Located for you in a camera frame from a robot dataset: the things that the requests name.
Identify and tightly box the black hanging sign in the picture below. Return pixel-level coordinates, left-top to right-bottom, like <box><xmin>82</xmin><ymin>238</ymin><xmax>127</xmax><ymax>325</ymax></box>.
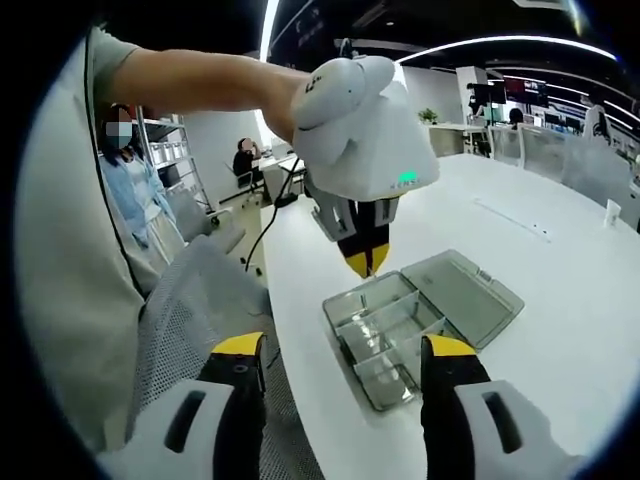
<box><xmin>269</xmin><ymin>0</ymin><xmax>326</xmax><ymax>49</ymax></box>

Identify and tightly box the white table cable cover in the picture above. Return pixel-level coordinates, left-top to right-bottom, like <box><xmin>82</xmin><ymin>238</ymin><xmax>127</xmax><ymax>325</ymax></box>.
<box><xmin>473</xmin><ymin>197</ymin><xmax>551</xmax><ymax>244</ymax></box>

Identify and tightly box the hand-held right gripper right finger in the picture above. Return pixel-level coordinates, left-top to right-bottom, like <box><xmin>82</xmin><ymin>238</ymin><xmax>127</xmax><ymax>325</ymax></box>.
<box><xmin>419</xmin><ymin>333</ymin><xmax>589</xmax><ymax>480</ymax></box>

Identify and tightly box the frosted desk partition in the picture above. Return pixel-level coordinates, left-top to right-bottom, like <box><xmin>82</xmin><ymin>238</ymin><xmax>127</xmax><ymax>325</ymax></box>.
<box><xmin>517</xmin><ymin>122</ymin><xmax>636</xmax><ymax>201</ymax></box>

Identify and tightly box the dark wall screen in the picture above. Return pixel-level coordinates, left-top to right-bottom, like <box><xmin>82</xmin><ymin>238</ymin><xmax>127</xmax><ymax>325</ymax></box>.
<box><xmin>503</xmin><ymin>75</ymin><xmax>549</xmax><ymax>106</ymax></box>

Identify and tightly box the metal storage shelf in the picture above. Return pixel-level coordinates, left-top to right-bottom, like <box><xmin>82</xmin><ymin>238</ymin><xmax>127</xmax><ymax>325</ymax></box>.
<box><xmin>134</xmin><ymin>114</ymin><xmax>216</xmax><ymax>211</ymax></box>

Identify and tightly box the clear guide fixture box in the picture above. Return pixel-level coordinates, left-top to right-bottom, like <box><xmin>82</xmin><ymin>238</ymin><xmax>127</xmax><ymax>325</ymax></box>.
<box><xmin>322</xmin><ymin>248</ymin><xmax>526</xmax><ymax>412</ymax></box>

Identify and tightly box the grey mesh chair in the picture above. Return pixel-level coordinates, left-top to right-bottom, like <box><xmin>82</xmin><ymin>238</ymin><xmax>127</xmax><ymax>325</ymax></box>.
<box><xmin>127</xmin><ymin>234</ymin><xmax>326</xmax><ymax>480</ymax></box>

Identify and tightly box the clear plastic divider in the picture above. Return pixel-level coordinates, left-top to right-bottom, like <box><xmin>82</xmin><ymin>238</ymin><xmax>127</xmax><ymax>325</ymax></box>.
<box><xmin>335</xmin><ymin>289</ymin><xmax>421</xmax><ymax>334</ymax></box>
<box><xmin>352</xmin><ymin>317</ymin><xmax>447</xmax><ymax>374</ymax></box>

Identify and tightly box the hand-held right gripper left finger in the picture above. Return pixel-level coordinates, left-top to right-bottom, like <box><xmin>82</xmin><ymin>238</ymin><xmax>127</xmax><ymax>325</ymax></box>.
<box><xmin>102</xmin><ymin>331</ymin><xmax>267</xmax><ymax>480</ymax></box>

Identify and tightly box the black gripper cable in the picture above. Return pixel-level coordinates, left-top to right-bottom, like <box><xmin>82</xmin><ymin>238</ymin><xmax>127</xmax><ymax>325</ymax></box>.
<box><xmin>241</xmin><ymin>154</ymin><xmax>306</xmax><ymax>274</ymax></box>

